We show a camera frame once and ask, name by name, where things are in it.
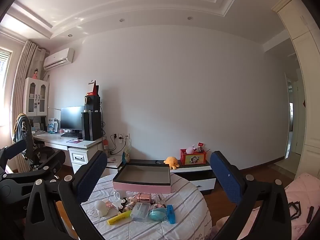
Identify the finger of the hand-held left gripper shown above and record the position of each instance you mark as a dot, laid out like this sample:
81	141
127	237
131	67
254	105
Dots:
53	161
12	152

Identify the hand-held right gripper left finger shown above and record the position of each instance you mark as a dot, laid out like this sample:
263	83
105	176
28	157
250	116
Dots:
92	173

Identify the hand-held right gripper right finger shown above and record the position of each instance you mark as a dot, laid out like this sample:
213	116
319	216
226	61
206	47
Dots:
225	177

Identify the white round toy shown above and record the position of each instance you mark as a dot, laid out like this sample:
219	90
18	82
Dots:
102	208

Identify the small pink block toy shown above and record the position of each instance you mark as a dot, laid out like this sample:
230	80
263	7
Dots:
110	204

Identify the yellow highlighter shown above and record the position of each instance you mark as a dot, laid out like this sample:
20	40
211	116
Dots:
119	217

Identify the pink cardboard box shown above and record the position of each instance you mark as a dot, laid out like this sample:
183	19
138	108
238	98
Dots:
142	186

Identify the clear plastic case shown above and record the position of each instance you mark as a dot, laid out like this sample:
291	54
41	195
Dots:
140	211

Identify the blue plastic stapler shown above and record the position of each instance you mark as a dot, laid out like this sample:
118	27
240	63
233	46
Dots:
171	214

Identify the teal round case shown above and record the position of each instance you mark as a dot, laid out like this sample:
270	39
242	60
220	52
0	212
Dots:
157	215

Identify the black banana hair clip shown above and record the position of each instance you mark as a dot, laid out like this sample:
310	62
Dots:
310	214

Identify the office chair with jacket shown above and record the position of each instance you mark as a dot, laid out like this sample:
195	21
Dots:
25	135

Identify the white desk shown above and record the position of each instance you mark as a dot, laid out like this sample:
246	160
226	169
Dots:
57	140

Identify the low white side table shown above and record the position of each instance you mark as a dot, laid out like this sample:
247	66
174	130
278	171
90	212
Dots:
113	163

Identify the pink mouse pad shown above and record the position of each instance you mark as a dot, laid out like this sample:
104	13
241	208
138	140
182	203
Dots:
74	141

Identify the bottle with orange cap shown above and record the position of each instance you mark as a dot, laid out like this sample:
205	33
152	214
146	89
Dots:
106	146

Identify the black keyboard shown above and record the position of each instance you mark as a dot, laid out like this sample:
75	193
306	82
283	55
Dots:
71	135

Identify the blue carton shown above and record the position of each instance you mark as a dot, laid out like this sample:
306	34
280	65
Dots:
53	126

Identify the red toy box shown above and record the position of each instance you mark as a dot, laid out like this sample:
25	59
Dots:
193	158

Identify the patterned gift bag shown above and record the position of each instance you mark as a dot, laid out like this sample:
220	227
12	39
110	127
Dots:
126	152

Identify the pink plush toy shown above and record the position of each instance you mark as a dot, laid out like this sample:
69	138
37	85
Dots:
190	149

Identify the black computer tower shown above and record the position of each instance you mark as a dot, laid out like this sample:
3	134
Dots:
91	126

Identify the black computer monitor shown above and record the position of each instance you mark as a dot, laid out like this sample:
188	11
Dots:
72	117

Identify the yellow plush toy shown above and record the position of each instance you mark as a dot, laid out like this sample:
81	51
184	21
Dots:
171	162

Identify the striped quilted tablecloth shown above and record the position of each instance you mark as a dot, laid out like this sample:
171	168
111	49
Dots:
185	217

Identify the rose gold cylinder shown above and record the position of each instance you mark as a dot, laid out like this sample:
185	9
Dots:
143	198

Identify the white glass door cabinet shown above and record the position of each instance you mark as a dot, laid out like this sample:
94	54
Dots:
37	97

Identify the black speaker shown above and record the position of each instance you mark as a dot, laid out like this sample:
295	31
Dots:
93	103

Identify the window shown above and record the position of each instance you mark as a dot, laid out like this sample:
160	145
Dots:
3	80

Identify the beige curtain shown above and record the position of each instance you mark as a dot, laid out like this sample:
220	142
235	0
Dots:
26	80

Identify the pink quilted blanket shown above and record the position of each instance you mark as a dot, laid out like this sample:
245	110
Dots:
300	190

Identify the black angular hair clip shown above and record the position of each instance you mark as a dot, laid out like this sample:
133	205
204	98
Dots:
298	211

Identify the doll with pink dress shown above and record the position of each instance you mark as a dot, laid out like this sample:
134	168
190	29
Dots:
35	73

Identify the white air conditioner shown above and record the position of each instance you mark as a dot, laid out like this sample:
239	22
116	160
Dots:
58	58

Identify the cream wardrobe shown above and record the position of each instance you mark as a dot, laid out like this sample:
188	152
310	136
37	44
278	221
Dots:
307	80

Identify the wall outlet with plugs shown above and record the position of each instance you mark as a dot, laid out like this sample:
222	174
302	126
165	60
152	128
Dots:
121	136

